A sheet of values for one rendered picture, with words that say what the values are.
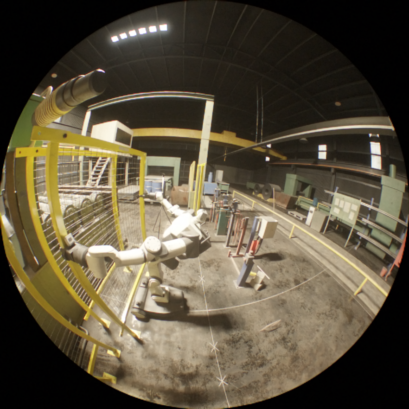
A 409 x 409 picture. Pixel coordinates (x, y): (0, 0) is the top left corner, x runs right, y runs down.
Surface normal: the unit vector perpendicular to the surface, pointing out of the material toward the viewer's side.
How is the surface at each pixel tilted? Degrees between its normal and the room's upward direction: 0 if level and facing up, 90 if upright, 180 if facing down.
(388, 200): 90
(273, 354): 0
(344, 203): 90
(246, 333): 0
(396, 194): 90
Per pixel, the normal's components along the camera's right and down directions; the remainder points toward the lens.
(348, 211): -0.99, -0.07
